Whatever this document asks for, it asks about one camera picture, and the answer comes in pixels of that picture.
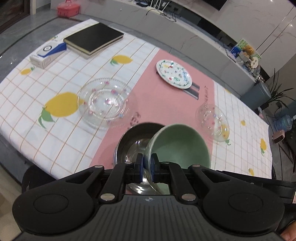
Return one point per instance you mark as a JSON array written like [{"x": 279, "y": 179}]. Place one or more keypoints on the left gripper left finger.
[{"x": 121, "y": 175}]

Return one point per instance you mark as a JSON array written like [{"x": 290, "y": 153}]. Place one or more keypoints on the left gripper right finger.
[{"x": 172, "y": 175}]

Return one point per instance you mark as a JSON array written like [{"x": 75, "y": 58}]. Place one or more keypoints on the green ceramic bowl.
[{"x": 177, "y": 143}]

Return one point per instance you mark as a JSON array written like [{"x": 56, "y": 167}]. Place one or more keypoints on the glass plate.
[
  {"x": 213, "y": 121},
  {"x": 106, "y": 103}
]

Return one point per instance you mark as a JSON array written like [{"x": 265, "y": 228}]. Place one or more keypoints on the white fruit-painted plate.
[{"x": 174, "y": 74}]

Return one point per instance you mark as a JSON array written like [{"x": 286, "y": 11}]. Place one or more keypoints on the person's right hand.
[{"x": 289, "y": 234}]

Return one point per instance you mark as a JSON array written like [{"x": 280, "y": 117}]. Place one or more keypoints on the pink small heater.
[{"x": 278, "y": 136}]

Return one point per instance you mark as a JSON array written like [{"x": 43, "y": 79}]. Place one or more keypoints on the blue water bottle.
[{"x": 284, "y": 123}]

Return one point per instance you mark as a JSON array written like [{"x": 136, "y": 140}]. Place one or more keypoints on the pink restaurant placemat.
[{"x": 159, "y": 102}]

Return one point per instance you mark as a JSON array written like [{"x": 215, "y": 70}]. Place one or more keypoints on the lemon checkered tablecloth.
[{"x": 40, "y": 116}]

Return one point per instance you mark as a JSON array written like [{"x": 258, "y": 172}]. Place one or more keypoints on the potted plant right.
[{"x": 277, "y": 93}]

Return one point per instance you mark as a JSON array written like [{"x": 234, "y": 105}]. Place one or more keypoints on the grey trash bin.
[{"x": 256, "y": 96}]

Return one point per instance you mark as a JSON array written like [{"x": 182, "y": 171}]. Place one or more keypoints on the black notebook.
[{"x": 93, "y": 39}]

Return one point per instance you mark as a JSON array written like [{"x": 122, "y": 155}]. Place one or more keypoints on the white and blue box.
[{"x": 47, "y": 54}]

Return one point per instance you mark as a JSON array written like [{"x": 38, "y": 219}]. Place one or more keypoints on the teddy bear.
[{"x": 249, "y": 50}]

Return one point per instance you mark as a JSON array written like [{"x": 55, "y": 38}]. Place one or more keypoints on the white wifi router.
[{"x": 157, "y": 4}]

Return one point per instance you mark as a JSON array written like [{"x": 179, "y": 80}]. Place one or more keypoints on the pink storage box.
[{"x": 68, "y": 9}]

